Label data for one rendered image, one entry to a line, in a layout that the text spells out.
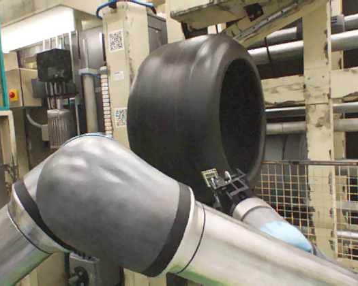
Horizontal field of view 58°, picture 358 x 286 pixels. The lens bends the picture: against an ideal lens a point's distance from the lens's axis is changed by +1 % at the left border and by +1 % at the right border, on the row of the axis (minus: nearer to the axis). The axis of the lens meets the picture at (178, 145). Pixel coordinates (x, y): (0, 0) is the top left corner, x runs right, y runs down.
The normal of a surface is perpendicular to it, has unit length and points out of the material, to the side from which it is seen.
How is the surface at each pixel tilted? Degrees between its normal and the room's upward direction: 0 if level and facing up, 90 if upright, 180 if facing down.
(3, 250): 83
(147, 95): 71
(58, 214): 93
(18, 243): 88
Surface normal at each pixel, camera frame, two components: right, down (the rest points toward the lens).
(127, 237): -0.05, 0.13
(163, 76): -0.51, -0.38
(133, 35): 0.84, -0.02
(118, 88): -0.54, 0.10
